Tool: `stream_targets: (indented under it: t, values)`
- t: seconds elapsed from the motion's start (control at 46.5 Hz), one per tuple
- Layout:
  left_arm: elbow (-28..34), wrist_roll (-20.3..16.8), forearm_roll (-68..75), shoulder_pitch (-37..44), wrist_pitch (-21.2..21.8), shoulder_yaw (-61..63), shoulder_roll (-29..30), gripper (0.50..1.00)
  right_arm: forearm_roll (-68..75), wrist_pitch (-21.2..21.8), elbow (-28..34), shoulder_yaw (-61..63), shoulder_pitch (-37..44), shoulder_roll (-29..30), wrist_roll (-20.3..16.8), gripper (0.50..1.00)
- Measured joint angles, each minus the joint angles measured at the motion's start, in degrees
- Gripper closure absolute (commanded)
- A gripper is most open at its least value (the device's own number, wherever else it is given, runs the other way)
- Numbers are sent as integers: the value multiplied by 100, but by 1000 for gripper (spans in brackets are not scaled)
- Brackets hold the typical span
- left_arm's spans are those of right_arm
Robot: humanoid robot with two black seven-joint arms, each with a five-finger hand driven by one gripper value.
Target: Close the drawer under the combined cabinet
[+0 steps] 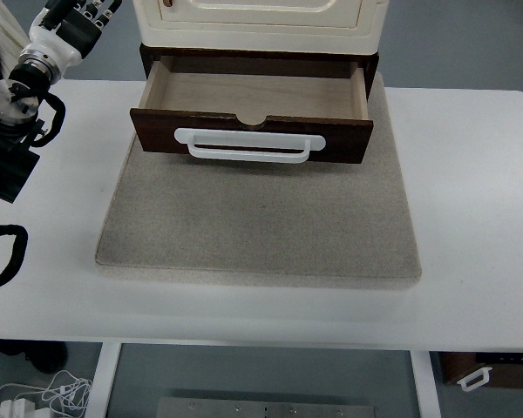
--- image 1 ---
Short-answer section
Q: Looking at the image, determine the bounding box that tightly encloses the black white robotic middle finger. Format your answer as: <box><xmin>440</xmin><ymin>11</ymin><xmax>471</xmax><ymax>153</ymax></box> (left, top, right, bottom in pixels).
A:
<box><xmin>91</xmin><ymin>0</ymin><xmax>109</xmax><ymax>21</ymax></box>

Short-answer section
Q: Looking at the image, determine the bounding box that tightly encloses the black white robotic ring finger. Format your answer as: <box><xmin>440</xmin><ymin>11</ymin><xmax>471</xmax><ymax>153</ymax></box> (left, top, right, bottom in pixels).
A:
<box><xmin>82</xmin><ymin>1</ymin><xmax>97</xmax><ymax>17</ymax></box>

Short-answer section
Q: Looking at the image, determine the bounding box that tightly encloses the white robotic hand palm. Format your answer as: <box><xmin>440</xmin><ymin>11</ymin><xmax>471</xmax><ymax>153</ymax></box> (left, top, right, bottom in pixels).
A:
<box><xmin>27</xmin><ymin>8</ymin><xmax>104</xmax><ymax>68</ymax></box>

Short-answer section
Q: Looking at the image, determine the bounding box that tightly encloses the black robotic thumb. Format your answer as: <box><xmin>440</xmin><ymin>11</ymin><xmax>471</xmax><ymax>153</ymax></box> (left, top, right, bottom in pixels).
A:
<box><xmin>38</xmin><ymin>0</ymin><xmax>77</xmax><ymax>30</ymax></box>

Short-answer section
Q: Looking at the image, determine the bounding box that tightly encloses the black white robotic index finger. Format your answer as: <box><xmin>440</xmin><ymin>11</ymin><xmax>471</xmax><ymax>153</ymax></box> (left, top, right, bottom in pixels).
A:
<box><xmin>104</xmin><ymin>0</ymin><xmax>122</xmax><ymax>21</ymax></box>

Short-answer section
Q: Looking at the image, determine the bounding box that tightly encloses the dark wooden drawer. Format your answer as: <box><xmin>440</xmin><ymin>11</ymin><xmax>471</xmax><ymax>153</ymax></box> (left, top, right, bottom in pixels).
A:
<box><xmin>130</xmin><ymin>56</ymin><xmax>376</xmax><ymax>164</ymax></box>

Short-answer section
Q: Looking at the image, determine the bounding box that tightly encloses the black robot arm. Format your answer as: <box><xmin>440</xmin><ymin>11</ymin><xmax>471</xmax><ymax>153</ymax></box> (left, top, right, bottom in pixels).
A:
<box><xmin>0</xmin><ymin>1</ymin><xmax>121</xmax><ymax>203</ymax></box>

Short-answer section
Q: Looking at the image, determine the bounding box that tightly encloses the dark wooden cabinet base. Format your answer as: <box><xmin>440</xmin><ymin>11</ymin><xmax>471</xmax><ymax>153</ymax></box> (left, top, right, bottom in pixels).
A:
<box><xmin>139</xmin><ymin>44</ymin><xmax>379</xmax><ymax>93</ymax></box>

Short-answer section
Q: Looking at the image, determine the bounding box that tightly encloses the cream upper cabinet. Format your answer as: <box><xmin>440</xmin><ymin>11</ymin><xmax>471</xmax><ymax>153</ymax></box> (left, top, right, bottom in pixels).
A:
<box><xmin>133</xmin><ymin>0</ymin><xmax>389</xmax><ymax>55</ymax></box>

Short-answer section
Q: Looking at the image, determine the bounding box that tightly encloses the white cloth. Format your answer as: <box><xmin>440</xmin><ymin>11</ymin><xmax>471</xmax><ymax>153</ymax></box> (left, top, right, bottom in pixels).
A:
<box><xmin>0</xmin><ymin>1</ymin><xmax>45</xmax><ymax>80</ymax></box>

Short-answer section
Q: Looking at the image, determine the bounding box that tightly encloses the beige felt mat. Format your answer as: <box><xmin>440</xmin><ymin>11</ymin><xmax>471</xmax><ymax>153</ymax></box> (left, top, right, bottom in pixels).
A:
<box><xmin>95</xmin><ymin>77</ymin><xmax>422</xmax><ymax>288</ymax></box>

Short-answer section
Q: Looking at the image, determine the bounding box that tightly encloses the white power adapter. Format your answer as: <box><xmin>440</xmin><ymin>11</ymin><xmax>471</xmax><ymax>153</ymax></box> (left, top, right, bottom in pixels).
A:
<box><xmin>0</xmin><ymin>398</ymin><xmax>36</xmax><ymax>418</ymax></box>

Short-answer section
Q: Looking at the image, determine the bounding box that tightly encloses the white drawer handle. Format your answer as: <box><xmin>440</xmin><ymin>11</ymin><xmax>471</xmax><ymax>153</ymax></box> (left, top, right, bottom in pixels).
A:
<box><xmin>174</xmin><ymin>127</ymin><xmax>326</xmax><ymax>164</ymax></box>

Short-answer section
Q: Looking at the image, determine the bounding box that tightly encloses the black sleeved cable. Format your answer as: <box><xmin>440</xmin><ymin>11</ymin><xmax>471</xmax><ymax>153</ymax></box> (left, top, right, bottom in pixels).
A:
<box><xmin>0</xmin><ymin>224</ymin><xmax>30</xmax><ymax>293</ymax></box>

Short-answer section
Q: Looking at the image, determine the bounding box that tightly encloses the white cable bundle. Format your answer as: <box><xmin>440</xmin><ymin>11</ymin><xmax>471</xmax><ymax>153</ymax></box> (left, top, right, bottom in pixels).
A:
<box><xmin>0</xmin><ymin>369</ymin><xmax>95</xmax><ymax>418</ymax></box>

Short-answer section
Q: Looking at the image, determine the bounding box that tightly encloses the white table frame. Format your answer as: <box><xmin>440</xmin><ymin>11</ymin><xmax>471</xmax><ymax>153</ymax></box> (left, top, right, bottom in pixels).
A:
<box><xmin>85</xmin><ymin>341</ymin><xmax>442</xmax><ymax>417</ymax></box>

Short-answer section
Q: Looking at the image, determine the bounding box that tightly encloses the brown box with white handle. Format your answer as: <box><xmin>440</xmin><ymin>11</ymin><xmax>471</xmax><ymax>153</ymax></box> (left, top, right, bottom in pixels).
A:
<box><xmin>438</xmin><ymin>352</ymin><xmax>523</xmax><ymax>392</ymax></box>

